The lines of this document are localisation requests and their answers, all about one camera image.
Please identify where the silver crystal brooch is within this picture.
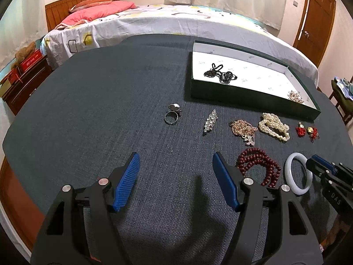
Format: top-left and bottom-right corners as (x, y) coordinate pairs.
(203, 109), (219, 136)

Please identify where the pale crystal jewelry cluster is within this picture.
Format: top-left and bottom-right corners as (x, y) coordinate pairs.
(287, 90), (305, 104)

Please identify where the white pearl necklace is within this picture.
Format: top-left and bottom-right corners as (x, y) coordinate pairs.
(258, 112), (291, 142)

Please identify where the pink quilt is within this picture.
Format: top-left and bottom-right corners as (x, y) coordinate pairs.
(54, 0), (138, 30)

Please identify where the wooden headboard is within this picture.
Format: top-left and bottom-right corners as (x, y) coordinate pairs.
(45, 0), (120, 32)

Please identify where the brown teddy bear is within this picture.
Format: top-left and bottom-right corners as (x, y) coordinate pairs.
(11, 42), (36, 69)

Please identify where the white jade bangle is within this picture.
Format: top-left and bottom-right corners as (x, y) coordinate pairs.
(285, 152), (313, 195)

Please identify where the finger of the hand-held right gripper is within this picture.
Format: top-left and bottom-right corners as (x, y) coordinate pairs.
(336, 163), (353, 178)
(306, 155), (338, 176)

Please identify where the brown wooden door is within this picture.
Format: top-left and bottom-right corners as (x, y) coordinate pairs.
(292, 0), (337, 68)

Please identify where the gold chain bracelet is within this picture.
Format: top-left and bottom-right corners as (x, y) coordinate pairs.
(229, 119), (258, 146)

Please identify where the wooden chair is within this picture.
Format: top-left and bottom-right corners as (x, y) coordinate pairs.
(328, 77), (353, 125)

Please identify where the pile of clothes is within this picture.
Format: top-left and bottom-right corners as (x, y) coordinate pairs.
(332, 76), (353, 100)

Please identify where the wooden nightstand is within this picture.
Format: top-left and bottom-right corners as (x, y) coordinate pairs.
(0, 55), (54, 115)

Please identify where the dark green jewelry box tray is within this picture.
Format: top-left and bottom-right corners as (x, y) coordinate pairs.
(190, 40), (322, 122)

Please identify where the silver ring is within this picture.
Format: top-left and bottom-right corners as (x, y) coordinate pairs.
(165, 103), (182, 125)

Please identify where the dark grey tablecloth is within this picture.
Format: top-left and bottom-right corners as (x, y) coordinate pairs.
(2, 34), (353, 265)

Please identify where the bed with patterned sheet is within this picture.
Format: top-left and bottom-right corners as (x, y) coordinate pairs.
(40, 4), (319, 89)

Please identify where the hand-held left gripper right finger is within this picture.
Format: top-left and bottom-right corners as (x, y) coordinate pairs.
(213, 152), (323, 265)

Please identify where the black hair tie ornament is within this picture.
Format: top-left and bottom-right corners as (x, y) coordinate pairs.
(203, 63), (238, 85)

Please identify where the pale sheer curtain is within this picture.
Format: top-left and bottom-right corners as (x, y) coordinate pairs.
(0, 0), (46, 69)

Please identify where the dark red bead bracelet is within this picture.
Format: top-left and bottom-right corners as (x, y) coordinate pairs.
(236, 148), (282, 188)

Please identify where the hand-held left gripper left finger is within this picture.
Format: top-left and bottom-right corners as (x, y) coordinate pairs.
(30, 152), (141, 265)

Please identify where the orange pillow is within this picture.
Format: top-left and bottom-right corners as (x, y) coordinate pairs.
(68, 0), (113, 13)

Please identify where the large red gift box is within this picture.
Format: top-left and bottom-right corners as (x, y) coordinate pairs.
(19, 49), (42, 74)

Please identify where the small red gift box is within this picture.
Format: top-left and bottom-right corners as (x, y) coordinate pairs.
(0, 69), (23, 89)

